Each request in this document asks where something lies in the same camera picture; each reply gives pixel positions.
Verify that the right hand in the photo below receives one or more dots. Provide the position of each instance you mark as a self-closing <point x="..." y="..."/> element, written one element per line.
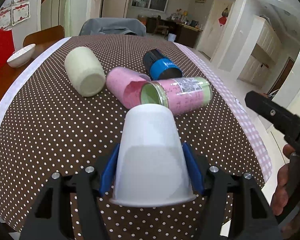
<point x="289" y="221"/>

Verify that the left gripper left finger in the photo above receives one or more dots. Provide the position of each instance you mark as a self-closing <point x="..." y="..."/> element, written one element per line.
<point x="50" y="215"/>

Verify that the pale green cup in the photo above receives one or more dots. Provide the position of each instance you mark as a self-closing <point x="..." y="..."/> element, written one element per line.
<point x="85" y="72"/>

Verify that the dark wooden desk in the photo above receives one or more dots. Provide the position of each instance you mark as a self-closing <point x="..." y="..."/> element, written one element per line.
<point x="186" y="35"/>

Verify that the white wall cabinet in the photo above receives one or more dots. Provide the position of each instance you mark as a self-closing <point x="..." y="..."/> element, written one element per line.
<point x="259" y="53"/>

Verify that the white paper cup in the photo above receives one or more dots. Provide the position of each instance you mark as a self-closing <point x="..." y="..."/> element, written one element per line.
<point x="151" y="168"/>

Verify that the brown polka dot tablecloth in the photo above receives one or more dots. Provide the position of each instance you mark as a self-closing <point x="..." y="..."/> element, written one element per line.
<point x="46" y="126"/>

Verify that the pink green clear jar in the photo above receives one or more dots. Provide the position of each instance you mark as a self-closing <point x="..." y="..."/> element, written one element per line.
<point x="179" y="95"/>

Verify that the black blue can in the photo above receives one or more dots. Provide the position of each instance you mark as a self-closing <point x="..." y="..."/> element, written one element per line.
<point x="159" y="66"/>

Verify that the pale blue waste bin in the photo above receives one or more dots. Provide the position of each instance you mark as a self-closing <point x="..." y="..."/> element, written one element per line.
<point x="171" y="37"/>

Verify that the distant wooden chair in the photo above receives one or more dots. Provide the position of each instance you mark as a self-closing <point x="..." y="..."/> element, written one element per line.
<point x="160" y="27"/>

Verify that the white refrigerator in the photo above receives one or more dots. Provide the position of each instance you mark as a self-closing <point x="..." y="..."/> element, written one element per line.
<point x="116" y="1"/>

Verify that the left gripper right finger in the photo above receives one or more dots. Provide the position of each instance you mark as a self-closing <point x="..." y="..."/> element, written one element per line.
<point x="251" y="215"/>

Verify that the brown wooden chair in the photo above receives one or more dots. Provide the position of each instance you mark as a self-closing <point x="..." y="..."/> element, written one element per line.
<point x="46" y="36"/>

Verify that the pink cup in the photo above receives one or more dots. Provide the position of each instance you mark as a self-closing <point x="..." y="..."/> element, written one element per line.
<point x="126" y="84"/>

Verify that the white ceramic bowl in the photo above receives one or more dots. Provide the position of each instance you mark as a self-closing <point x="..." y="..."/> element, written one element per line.
<point x="22" y="56"/>

